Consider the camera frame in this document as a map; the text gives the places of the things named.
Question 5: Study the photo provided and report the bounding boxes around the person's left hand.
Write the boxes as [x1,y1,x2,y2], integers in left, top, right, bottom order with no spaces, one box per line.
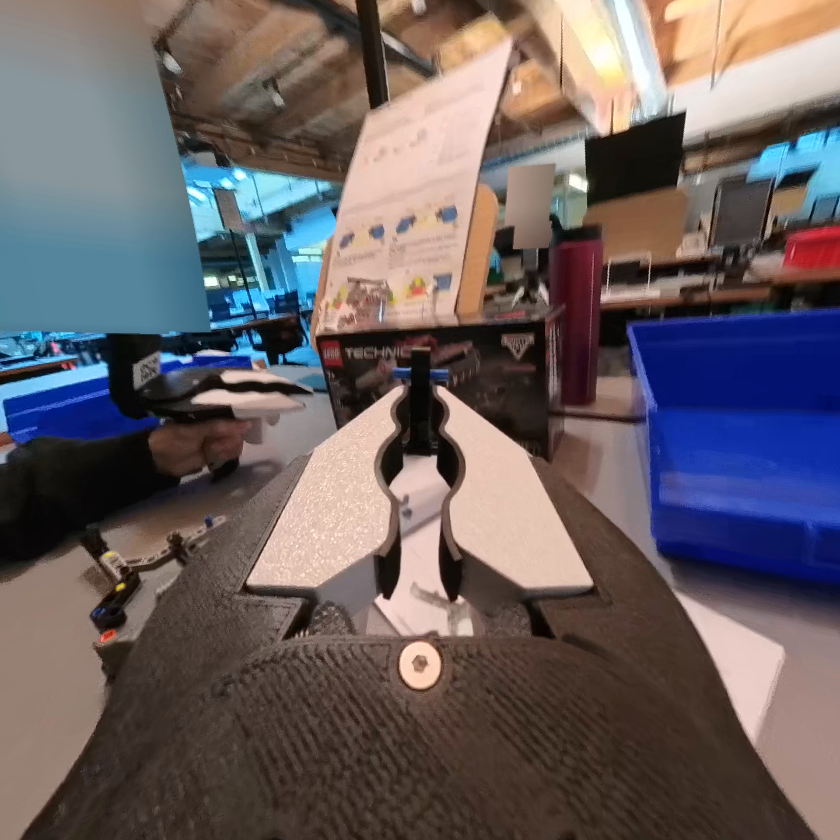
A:
[147,419,255,476]

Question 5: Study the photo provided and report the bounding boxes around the red storage bin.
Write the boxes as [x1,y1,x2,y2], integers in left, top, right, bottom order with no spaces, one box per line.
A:
[783,225,840,271]

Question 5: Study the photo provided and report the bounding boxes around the black monitor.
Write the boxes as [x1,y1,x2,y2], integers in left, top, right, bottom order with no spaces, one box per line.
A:
[583,110,688,210]

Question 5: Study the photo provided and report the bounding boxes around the cardboard sheet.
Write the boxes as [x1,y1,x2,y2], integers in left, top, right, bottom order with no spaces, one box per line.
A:
[583,185,691,265]

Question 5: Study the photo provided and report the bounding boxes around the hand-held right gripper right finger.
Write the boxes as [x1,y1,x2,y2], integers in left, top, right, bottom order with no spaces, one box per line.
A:
[433,385,596,602]

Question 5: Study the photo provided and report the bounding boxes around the nested blue storage bins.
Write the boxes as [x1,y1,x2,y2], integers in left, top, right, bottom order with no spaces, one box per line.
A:
[625,307,840,586]

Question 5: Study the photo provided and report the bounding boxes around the short black toy beam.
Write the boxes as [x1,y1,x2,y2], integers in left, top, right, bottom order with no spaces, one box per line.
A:
[402,346,439,458]

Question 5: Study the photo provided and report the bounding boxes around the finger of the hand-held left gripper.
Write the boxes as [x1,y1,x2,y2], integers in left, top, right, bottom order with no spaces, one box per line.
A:
[189,389,307,416]
[218,369,314,396]

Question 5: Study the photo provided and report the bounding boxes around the white wire rack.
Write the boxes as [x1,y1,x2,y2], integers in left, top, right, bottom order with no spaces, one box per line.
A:
[602,251,655,304]

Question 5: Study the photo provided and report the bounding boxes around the blue plastic bin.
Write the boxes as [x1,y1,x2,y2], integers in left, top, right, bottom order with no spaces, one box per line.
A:
[2,375,161,444]

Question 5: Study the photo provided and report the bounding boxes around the black toy car set box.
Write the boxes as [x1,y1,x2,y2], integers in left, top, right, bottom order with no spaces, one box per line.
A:
[314,307,568,462]

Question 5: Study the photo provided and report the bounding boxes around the instruction poster on wooden board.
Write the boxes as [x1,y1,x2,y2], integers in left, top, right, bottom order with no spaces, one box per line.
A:
[310,36,517,337]

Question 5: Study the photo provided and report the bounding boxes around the partly built toy chassis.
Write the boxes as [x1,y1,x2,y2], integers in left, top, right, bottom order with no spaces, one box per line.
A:
[77,514,228,680]

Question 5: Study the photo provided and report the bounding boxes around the black pole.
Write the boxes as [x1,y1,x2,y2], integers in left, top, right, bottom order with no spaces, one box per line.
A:
[353,0,392,111]

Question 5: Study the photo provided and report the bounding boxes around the open instruction booklet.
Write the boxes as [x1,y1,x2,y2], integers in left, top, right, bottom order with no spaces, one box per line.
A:
[367,456,786,744]

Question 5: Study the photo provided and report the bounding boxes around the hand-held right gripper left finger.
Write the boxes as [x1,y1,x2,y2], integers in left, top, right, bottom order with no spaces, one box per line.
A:
[245,386,405,636]

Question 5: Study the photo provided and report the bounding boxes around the maroon bottle with black lid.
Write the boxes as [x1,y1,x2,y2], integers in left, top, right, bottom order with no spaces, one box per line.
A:
[546,224,605,406]

